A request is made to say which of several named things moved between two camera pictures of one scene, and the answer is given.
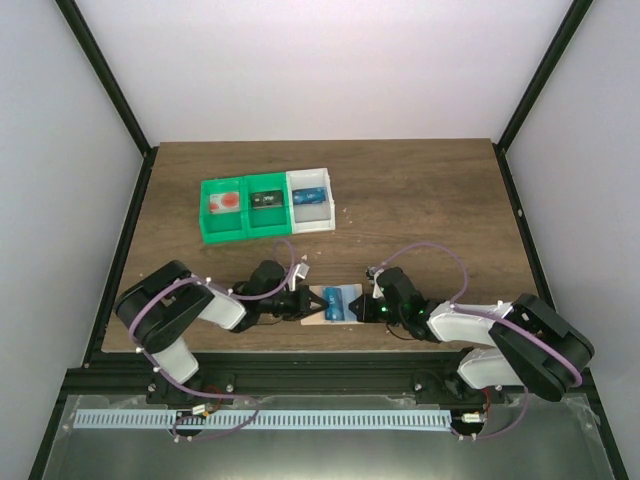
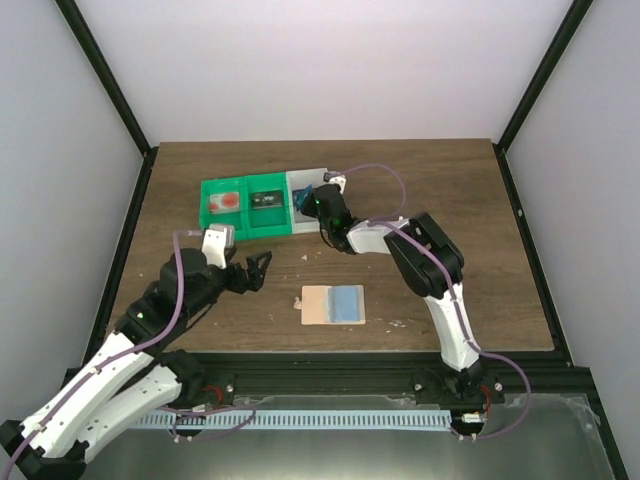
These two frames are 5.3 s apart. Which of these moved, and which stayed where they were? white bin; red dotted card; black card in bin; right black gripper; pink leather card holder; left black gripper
Moved: left black gripper; right black gripper
Stayed: white bin; red dotted card; pink leather card holder; black card in bin
